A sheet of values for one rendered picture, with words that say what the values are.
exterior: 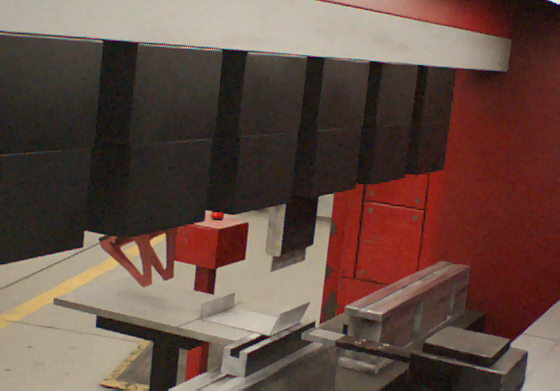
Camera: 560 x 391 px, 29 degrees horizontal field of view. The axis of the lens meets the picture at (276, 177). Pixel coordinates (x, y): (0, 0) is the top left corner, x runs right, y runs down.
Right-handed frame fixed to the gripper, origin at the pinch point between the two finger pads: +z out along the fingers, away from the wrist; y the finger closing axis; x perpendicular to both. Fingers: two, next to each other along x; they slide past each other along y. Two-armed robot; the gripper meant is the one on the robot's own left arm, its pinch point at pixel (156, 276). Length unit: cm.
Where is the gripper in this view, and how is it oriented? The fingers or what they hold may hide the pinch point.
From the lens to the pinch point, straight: 144.3
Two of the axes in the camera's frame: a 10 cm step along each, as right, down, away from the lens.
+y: 4.2, -0.7, 9.0
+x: -8.4, 3.6, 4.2
